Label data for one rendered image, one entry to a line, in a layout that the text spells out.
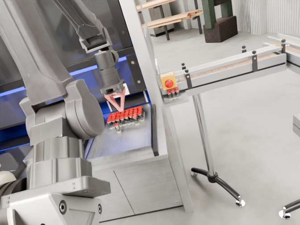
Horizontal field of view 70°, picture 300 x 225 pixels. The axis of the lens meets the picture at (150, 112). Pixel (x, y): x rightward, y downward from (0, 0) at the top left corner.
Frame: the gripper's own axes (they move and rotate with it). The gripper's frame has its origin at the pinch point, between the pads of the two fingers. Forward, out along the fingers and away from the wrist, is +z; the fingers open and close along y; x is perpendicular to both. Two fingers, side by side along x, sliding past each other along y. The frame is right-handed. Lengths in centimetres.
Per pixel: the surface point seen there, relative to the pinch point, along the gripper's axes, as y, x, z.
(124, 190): 47, 27, 67
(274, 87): 199, -145, 76
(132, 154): 1.1, 1.5, 18.8
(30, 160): 12, 50, 16
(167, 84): 32.8, -17.4, 2.8
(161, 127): 16.8, -10.3, 17.4
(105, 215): 50, 49, 88
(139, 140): 10.6, -0.7, 18.2
